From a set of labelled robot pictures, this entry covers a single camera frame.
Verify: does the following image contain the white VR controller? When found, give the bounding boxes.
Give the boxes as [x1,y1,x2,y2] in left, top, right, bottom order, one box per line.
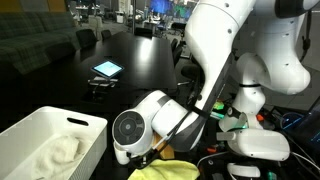
[227,162,262,179]

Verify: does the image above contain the black rolling office chair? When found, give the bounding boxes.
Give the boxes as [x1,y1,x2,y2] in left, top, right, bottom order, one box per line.
[179,63,202,88]

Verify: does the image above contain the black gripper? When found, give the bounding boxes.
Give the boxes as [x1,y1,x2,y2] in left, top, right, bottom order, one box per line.
[128,149,156,169]

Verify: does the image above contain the white cable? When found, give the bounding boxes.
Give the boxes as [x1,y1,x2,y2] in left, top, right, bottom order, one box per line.
[290,151,320,172]
[196,151,231,168]

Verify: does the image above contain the white papers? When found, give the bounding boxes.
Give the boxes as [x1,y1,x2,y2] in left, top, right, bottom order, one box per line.
[88,76,118,88]

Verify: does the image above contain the yellow-green microfibre cloth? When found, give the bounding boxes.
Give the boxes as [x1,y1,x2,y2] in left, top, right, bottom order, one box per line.
[127,159,201,180]

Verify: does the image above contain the white towel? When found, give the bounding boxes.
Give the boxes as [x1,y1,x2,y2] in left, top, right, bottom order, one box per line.
[31,134,91,180]

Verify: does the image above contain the white VR headset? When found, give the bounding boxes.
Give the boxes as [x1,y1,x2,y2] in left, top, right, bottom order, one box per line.
[215,112,292,162]

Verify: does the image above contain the green plaid sofa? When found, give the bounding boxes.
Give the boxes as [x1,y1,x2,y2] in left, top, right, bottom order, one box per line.
[0,10,82,76]

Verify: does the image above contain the teal white small box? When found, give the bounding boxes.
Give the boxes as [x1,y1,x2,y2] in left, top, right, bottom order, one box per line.
[209,111,225,120]

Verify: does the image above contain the dark laptop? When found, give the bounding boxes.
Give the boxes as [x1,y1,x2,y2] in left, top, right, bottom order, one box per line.
[281,96,320,154]

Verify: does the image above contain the white plastic storage box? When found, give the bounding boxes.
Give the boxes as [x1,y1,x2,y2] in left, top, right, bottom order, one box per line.
[0,106,109,180]

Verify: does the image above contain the tablet with lit screen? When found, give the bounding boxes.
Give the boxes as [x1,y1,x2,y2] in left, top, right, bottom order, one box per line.
[90,59,125,80]

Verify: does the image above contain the tan wrist mount block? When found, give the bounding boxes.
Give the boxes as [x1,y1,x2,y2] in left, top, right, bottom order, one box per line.
[152,130,177,160]

